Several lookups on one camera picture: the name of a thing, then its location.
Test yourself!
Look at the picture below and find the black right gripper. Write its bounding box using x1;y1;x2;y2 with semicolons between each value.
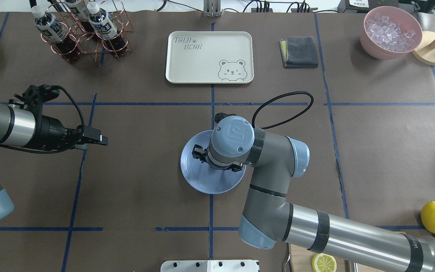
192;145;243;172

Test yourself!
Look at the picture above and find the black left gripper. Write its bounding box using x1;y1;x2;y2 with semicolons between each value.
34;115;108;150

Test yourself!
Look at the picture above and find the blue round plate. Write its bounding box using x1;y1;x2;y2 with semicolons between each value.
180;130;246;194

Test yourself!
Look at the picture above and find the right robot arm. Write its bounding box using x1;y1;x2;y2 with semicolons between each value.
192;113;435;272

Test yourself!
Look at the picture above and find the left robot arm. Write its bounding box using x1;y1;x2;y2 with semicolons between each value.
0;148;83;227

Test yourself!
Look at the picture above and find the cream bear tray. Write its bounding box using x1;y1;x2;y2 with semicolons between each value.
165;31;254;84

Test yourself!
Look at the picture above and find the right tea bottle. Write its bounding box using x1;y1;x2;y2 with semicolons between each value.
87;2;127;58

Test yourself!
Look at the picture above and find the tea bottle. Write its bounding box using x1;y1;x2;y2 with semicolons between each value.
64;0;99;41
87;2;127;58
31;5;80;62

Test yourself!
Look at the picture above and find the left tea bottle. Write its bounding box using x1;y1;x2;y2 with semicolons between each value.
31;5;80;62

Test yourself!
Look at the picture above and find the bottom tea bottle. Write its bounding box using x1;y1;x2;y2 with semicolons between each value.
64;0;99;41

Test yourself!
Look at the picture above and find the grey yellow folded cloth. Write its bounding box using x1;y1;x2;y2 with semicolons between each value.
279;37;319;69

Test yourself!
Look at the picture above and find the wooden cutting board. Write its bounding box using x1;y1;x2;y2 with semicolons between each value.
288;243;380;272

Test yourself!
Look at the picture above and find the lemon slice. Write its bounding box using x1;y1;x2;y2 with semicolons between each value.
311;253;337;272

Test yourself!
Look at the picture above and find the pink bowl of ice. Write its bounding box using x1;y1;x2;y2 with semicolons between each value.
360;6;423;60

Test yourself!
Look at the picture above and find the upper yellow lemon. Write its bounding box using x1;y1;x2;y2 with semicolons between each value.
421;201;435;235

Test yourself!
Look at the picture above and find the wooden stand base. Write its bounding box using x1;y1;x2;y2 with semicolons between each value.
411;19;435;66

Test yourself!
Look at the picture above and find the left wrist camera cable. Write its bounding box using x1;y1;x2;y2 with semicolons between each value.
0;85;86;154

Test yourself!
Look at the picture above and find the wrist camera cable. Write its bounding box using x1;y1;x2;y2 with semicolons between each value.
251;91;314;130
0;85;86;154

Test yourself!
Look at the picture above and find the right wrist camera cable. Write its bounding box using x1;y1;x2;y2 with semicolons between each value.
251;91;314;130

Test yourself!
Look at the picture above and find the copper wire bottle rack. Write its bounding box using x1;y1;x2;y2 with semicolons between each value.
40;0;134;65

